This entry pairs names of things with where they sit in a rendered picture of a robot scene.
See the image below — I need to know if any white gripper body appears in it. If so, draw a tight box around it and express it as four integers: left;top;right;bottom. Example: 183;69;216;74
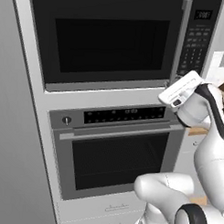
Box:
157;69;206;110

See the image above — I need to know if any black microwave oven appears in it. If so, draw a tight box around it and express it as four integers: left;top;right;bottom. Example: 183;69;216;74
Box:
25;0;224;100

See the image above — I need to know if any black microwave door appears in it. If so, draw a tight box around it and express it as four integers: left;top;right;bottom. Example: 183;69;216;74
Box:
27;0;187;90

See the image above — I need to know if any oven door with window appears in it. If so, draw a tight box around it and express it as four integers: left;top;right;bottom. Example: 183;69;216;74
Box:
50;125;185;205

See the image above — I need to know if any steel built-in oven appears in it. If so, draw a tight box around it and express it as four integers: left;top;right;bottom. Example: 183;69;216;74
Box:
45;100;187;206

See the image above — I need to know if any light grey tall cabinet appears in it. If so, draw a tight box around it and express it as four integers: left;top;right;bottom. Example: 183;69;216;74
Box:
3;0;224;224

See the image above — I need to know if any round steel oven knob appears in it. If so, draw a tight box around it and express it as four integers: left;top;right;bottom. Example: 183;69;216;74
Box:
61;115;72;127

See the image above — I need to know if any grey microwave door handle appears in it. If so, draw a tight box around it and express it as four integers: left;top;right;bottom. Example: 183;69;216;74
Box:
169;0;195;87

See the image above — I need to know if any grey oven door handle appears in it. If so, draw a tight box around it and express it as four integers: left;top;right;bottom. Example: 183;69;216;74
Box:
59;120;187;145

